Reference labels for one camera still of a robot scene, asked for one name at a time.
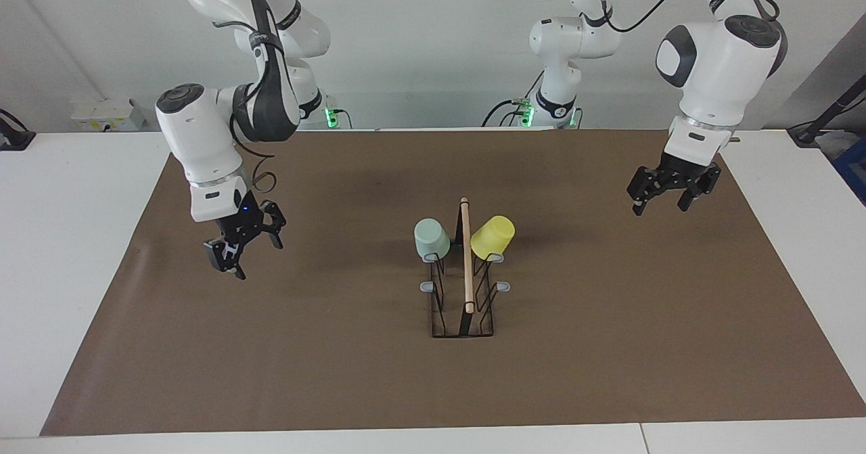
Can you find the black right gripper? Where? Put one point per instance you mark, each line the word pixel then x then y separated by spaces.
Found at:
pixel 242 220

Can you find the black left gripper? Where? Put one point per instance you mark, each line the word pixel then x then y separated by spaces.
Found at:
pixel 685 170

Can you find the pale green plastic cup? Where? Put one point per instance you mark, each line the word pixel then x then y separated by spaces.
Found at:
pixel 431 239

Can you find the yellow plastic cup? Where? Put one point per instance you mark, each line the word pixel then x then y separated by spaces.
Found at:
pixel 494 236

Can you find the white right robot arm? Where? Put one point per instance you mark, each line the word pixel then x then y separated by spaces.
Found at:
pixel 196 143

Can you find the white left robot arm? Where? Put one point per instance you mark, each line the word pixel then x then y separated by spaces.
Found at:
pixel 717 68

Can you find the brown table mat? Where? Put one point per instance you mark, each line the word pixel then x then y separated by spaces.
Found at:
pixel 352 373

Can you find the black stand pole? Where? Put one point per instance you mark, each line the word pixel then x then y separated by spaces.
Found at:
pixel 835 112

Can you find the blue crate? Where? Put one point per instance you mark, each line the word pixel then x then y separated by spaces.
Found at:
pixel 854 170

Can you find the white wall socket box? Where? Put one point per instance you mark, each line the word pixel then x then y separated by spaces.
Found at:
pixel 108 114

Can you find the black clamp mount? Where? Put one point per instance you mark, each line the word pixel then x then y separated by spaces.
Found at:
pixel 15 139

